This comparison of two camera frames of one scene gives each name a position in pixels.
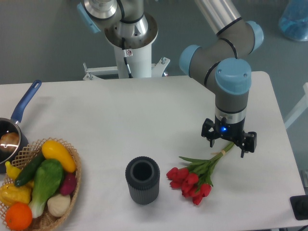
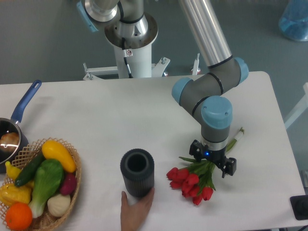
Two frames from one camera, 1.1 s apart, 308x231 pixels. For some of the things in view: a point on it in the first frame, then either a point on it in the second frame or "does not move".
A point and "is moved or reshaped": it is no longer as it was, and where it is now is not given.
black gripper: [234, 132] to [227, 165]
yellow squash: [52, 150] does not move
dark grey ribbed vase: [142, 174] is moved or reshaped
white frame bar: [302, 108] does not move
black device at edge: [300, 206] does not move
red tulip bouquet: [194, 180] does not move
